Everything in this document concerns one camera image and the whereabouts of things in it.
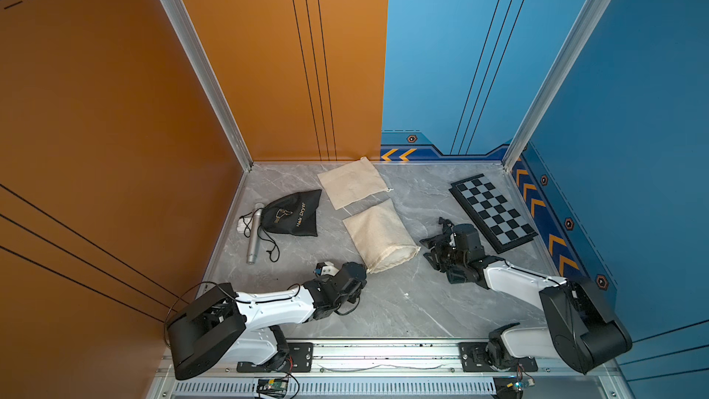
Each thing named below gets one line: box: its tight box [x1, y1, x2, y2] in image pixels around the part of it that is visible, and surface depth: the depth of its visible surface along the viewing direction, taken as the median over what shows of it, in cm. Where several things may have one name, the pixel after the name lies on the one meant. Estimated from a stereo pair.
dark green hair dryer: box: [445, 223, 486, 285], surface depth 71 cm
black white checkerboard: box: [448, 173, 539, 254], surface depth 101 cm
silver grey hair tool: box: [246, 203, 265, 266], surface depth 98 cm
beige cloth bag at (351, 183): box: [317, 157, 394, 211], surface depth 115 cm
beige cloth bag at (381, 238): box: [342, 198, 421, 275], surface depth 93 cm
